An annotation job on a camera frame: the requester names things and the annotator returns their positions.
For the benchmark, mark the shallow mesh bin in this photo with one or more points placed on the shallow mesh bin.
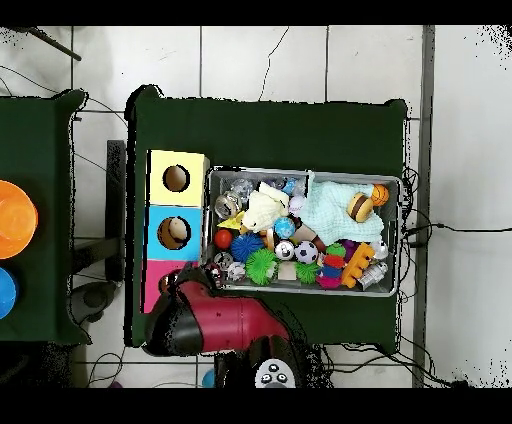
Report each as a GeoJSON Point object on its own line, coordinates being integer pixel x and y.
{"type": "Point", "coordinates": [300, 291]}

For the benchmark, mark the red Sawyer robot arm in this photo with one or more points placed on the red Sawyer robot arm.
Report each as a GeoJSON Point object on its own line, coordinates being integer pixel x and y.
{"type": "Point", "coordinates": [232, 320]}

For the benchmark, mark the wooden box with three holes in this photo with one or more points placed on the wooden box with three holes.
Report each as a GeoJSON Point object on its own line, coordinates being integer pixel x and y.
{"type": "Point", "coordinates": [192, 248]}

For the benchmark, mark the blue globe ball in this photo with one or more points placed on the blue globe ball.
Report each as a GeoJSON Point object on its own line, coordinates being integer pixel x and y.
{"type": "Point", "coordinates": [284, 228]}

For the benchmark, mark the blue plastic bowl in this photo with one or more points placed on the blue plastic bowl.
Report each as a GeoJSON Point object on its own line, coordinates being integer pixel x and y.
{"type": "Point", "coordinates": [7, 294]}

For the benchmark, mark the dark green table cloth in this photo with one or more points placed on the dark green table cloth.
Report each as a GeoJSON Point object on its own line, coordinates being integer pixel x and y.
{"type": "Point", "coordinates": [272, 136]}
{"type": "Point", "coordinates": [32, 140]}

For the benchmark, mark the orange plastic bowl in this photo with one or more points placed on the orange plastic bowl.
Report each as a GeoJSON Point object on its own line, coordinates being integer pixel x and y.
{"type": "Point", "coordinates": [16, 220]}

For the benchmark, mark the small soccer ball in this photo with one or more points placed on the small soccer ball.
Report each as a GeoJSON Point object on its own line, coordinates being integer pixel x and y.
{"type": "Point", "coordinates": [306, 252]}

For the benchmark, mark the blue spiky ball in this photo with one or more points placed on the blue spiky ball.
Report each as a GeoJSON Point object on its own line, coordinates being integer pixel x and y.
{"type": "Point", "coordinates": [246, 246]}

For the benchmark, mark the orange toy brick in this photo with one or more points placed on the orange toy brick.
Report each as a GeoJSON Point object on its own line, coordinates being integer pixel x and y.
{"type": "Point", "coordinates": [356, 264]}

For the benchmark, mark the toy hamburger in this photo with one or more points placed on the toy hamburger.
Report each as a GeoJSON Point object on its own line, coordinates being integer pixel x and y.
{"type": "Point", "coordinates": [360, 208]}

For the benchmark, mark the red ball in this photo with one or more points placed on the red ball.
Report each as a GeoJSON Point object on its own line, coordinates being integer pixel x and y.
{"type": "Point", "coordinates": [223, 239]}

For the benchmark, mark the green spiky ball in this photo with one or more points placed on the green spiky ball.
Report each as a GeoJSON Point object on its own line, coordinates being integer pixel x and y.
{"type": "Point", "coordinates": [260, 266]}

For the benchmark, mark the cream yellow cloth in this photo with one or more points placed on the cream yellow cloth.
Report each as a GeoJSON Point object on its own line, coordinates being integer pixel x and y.
{"type": "Point", "coordinates": [262, 212]}

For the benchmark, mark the small orange basketball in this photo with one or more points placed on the small orange basketball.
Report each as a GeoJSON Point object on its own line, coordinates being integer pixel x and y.
{"type": "Point", "coordinates": [380, 194]}

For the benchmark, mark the mint green cloth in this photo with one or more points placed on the mint green cloth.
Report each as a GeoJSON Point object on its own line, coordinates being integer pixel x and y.
{"type": "Point", "coordinates": [332, 216]}

